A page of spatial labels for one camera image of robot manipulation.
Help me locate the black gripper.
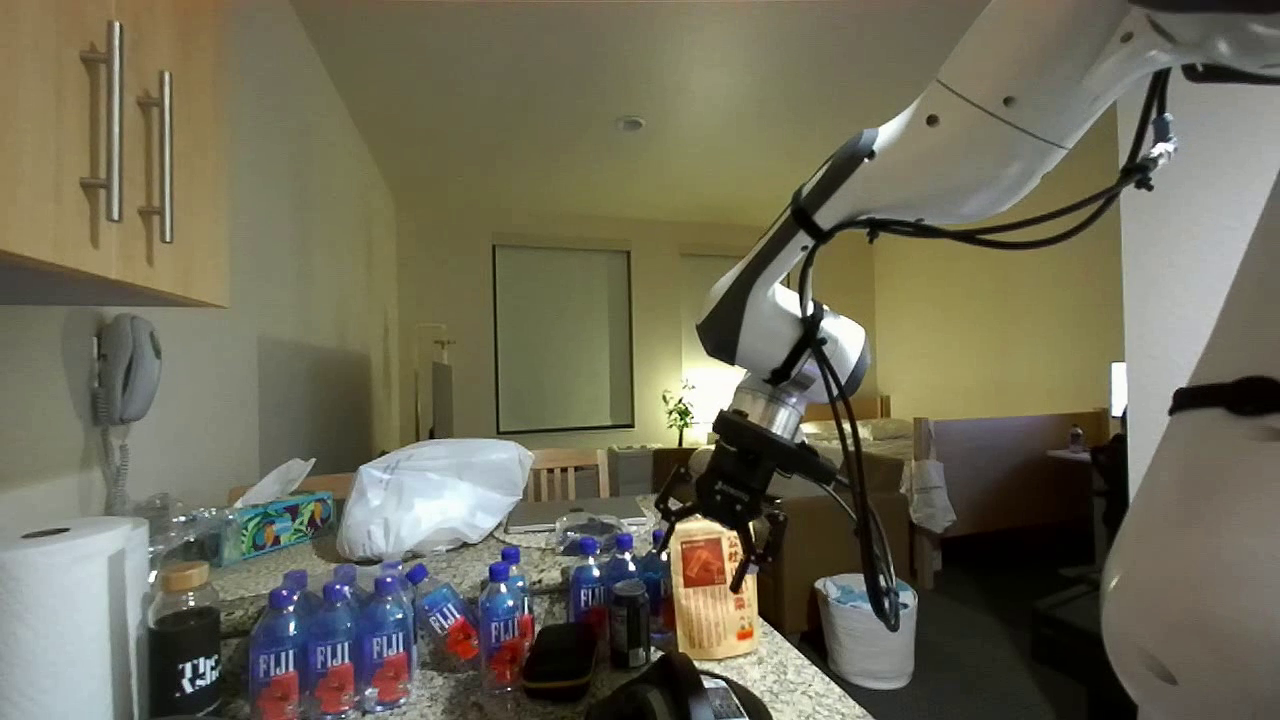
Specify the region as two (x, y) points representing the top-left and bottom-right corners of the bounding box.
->
(651, 408), (816, 601)

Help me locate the brown sofa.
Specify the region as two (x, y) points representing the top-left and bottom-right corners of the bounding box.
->
(756, 441), (928, 639)

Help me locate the black drink can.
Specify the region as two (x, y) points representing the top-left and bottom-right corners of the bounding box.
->
(604, 577), (654, 672)

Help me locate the wooden dining chair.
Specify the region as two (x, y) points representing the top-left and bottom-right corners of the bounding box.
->
(527, 442), (617, 508)

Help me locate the white trash bin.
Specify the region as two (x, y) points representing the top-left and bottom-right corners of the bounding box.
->
(812, 568), (923, 697)

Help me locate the bed with wooden headboard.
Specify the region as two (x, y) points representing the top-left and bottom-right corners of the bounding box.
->
(796, 387), (928, 465)

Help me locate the black zip pouch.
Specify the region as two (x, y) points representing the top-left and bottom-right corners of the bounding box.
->
(516, 616), (608, 708)

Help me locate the white hanging bag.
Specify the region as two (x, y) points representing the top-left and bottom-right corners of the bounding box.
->
(894, 416), (962, 538)

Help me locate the dark framed window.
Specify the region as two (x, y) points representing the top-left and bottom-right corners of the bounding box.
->
(486, 241), (638, 441)

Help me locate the white plastic bag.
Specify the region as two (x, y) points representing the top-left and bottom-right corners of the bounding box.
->
(330, 436), (541, 562)

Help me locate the slim floor lamp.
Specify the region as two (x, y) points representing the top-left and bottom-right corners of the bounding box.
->
(425, 329), (458, 442)

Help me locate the colourful tissue box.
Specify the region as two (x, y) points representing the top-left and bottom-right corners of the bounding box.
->
(216, 457), (341, 568)

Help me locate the glass jar black label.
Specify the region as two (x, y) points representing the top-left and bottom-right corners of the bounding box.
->
(145, 555), (229, 720)

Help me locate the white paper towel roll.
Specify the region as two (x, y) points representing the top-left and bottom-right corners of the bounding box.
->
(0, 510), (155, 720)

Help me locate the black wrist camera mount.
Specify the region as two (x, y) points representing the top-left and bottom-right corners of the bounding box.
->
(776, 436), (845, 492)

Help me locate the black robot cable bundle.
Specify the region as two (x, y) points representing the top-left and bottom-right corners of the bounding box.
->
(785, 64), (1185, 639)

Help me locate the grey wall phone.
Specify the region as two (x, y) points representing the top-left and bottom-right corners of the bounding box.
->
(88, 310), (167, 514)

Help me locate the silver wall cabinet handle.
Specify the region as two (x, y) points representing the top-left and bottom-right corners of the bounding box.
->
(77, 14), (130, 229)
(135, 66), (178, 248)

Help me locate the wooden wall cabinet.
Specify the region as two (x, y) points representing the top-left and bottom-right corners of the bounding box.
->
(0, 0), (230, 310)

